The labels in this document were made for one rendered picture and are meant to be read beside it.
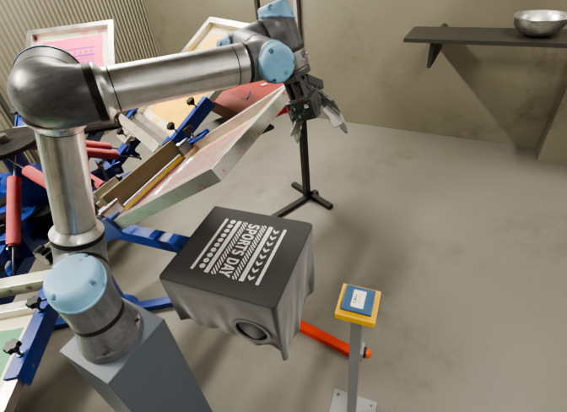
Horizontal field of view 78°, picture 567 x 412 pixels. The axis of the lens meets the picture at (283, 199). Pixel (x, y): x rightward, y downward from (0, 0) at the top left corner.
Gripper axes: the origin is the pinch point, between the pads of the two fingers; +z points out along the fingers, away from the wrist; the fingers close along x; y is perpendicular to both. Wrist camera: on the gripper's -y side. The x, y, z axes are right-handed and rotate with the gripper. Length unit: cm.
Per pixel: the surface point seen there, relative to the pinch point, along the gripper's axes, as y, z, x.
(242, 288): 18, 44, -41
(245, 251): 1, 42, -47
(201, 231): -4, 35, -70
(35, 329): 56, 23, -93
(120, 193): 15, 0, -73
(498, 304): -79, 168, 39
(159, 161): -7, 0, -73
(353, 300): 13, 53, -3
